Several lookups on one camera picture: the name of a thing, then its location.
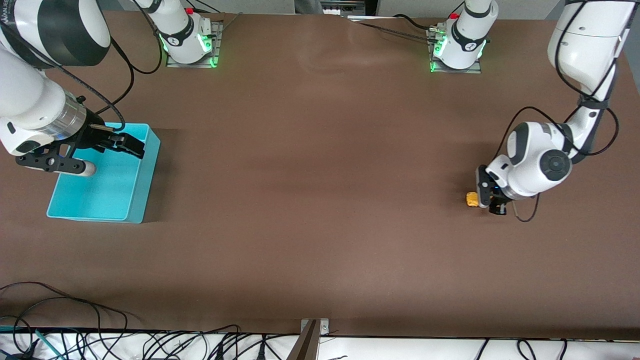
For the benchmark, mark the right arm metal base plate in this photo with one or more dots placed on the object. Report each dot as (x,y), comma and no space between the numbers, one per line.
(216,50)

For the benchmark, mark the teal plastic bin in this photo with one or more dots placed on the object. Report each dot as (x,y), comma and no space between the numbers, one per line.
(105,195)

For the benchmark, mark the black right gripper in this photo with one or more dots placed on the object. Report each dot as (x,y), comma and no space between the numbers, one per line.
(95,134)

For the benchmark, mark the silver metal bracket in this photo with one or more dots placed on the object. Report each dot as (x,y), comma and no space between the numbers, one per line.
(324,327)

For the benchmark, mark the white ledge board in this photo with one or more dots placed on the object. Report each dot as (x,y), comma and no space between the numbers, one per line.
(400,350)

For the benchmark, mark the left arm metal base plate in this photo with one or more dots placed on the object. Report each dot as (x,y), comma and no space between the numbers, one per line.
(475,70)

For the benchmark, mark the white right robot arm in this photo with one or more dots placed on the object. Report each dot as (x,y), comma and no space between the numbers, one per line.
(25,105)

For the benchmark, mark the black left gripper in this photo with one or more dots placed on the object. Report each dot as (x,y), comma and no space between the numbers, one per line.
(498,206)

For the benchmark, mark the grey metal post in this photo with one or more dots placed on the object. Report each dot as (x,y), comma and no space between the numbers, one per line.
(306,347)

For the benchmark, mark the yellow toy beetle car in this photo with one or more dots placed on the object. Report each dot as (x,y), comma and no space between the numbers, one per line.
(472,200)

